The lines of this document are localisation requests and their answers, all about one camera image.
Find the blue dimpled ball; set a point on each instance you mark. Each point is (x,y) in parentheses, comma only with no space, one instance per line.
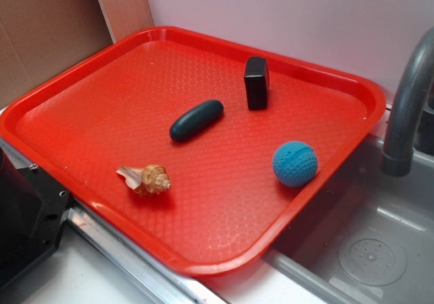
(295,164)

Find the tan spiral seashell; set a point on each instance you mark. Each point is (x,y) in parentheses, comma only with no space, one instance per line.
(151,180)

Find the brown cardboard panel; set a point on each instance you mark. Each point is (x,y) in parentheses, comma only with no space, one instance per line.
(42,38)

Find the dark teal oval capsule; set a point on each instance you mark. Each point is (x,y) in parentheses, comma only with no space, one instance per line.
(196,120)

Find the grey plastic sink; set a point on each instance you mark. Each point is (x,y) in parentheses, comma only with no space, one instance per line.
(365,237)

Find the red plastic tray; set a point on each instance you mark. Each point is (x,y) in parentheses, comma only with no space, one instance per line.
(225,206)

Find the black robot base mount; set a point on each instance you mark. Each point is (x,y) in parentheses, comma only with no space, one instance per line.
(33,210)

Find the black box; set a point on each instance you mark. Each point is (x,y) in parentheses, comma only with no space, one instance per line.
(256,79)

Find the grey plastic faucet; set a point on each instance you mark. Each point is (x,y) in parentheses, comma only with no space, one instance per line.
(410,124)

